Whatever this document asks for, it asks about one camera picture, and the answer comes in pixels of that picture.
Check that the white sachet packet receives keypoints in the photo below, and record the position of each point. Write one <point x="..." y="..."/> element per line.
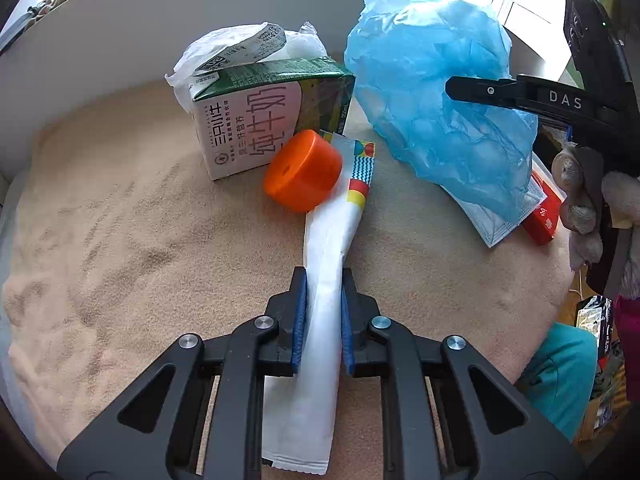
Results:
<point x="325" y="240"/>

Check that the white plastic bag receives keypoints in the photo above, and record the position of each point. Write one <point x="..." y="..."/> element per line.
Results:
<point x="212" y="47"/>

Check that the dark printed package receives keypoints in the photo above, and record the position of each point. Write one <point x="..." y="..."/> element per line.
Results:
<point x="597" y="325"/>

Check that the teal bin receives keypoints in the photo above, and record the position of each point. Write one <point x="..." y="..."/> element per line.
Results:
<point x="560" y="375"/>

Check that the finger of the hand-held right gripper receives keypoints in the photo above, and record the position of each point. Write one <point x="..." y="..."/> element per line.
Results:
<point x="480" y="91"/>

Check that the orange plastic cap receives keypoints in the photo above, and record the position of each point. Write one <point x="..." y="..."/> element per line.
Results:
<point x="300" y="170"/>

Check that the blue plastic bag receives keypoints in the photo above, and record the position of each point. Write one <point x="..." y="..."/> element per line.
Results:
<point x="425" y="60"/>

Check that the green and white milk carton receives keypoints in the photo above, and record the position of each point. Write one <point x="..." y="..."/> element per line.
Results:
<point x="240" y="125"/>

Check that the white printed foil lid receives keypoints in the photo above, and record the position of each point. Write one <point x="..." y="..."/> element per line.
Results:
<point x="250" y="45"/>

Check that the grey bed surround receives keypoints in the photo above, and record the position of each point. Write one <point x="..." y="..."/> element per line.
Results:
<point x="150" y="20"/>

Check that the blue face mask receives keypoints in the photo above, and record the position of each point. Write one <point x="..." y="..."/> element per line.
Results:
<point x="492" y="232"/>

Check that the person's right hand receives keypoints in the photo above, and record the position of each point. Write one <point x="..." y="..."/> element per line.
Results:
<point x="575" y="210"/>

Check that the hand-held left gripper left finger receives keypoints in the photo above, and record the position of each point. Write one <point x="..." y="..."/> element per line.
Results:
<point x="299" y="320"/>

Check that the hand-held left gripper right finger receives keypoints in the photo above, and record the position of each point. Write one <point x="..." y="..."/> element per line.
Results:
<point x="346" y="330"/>

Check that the red medicine box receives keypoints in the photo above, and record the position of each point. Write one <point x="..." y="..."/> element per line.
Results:
<point x="542" y="215"/>

